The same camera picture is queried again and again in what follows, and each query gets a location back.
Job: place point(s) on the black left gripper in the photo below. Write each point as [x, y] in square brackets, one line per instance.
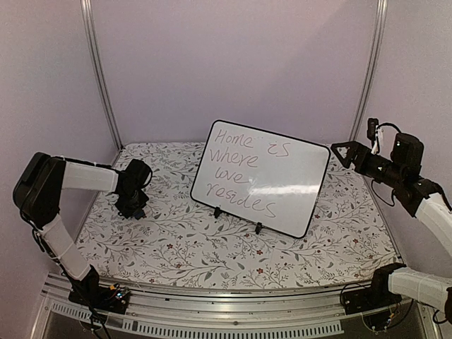
[127, 213]

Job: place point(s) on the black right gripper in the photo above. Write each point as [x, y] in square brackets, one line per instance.
[358, 149]

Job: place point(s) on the small black-framed whiteboard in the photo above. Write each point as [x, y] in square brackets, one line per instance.
[262, 177]

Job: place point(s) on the blue whiteboard eraser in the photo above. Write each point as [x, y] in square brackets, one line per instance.
[139, 214]

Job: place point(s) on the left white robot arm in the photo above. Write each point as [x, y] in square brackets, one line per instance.
[37, 195]

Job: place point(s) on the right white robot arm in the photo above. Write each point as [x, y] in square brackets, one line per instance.
[424, 200]

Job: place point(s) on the floral patterned table mat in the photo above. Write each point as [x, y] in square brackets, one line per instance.
[180, 243]

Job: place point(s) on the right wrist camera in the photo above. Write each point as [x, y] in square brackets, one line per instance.
[372, 124]

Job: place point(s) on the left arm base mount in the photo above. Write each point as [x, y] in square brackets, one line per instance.
[114, 299]

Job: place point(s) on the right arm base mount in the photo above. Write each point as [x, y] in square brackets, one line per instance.
[364, 299]

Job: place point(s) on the right aluminium corner post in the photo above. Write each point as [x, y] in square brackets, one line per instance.
[375, 49]

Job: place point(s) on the aluminium corner post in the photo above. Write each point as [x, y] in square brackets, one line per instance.
[375, 49]
[94, 51]

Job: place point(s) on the left aluminium corner post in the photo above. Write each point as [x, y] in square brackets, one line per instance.
[94, 51]

